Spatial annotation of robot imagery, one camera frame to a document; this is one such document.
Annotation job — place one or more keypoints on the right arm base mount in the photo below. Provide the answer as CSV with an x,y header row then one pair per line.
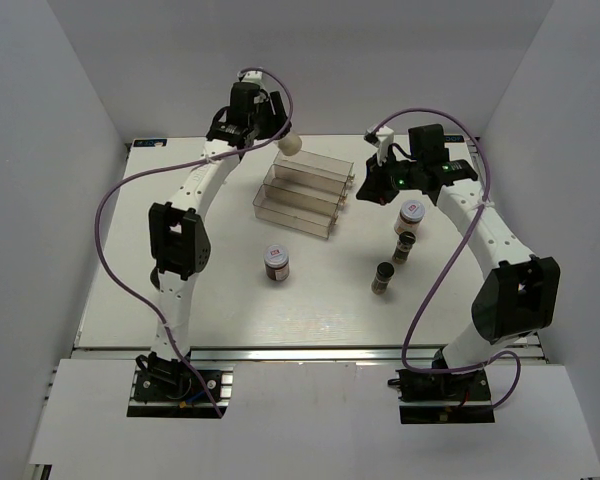
x,y
429,399

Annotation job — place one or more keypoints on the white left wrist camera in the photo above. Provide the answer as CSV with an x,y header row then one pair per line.
x,y
251,76

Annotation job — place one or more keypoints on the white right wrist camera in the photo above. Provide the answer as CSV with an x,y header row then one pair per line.
x,y
381,138

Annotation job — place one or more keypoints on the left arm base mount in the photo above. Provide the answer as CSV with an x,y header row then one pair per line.
x,y
169,389

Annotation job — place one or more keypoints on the dark logo sticker left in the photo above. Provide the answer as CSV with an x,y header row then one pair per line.
x,y
149,143

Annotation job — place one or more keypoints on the black-cap spice bottle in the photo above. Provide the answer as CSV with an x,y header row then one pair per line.
x,y
383,275

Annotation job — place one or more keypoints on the black-cap pepper grinder bottle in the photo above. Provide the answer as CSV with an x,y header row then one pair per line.
x,y
404,245

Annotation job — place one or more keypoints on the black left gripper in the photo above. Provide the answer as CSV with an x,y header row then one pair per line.
x,y
277,120

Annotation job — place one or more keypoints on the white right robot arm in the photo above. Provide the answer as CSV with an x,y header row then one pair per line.
x,y
519,292

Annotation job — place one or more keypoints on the white-lid brown sauce jar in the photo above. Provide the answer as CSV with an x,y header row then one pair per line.
x,y
410,216

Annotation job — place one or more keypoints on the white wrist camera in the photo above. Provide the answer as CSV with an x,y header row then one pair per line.
x,y
381,138
251,76

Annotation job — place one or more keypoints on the white powder shaker bottle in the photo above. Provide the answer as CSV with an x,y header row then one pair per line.
x,y
290,144

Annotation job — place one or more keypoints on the clear tiered acrylic organizer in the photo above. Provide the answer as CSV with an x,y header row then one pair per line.
x,y
305,192

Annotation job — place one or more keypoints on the aluminium table rail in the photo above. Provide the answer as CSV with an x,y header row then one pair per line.
x,y
531,351

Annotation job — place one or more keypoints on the dark logo sticker right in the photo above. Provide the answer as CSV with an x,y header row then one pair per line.
x,y
454,139

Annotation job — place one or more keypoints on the white-lid orange label jar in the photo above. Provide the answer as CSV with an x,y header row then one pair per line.
x,y
276,261

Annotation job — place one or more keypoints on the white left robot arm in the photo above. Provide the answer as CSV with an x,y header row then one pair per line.
x,y
179,242

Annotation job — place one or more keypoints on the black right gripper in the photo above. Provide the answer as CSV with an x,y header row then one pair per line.
x,y
374,188

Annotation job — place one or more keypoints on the dark logo sticker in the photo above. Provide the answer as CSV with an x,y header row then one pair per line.
x,y
454,139
149,143

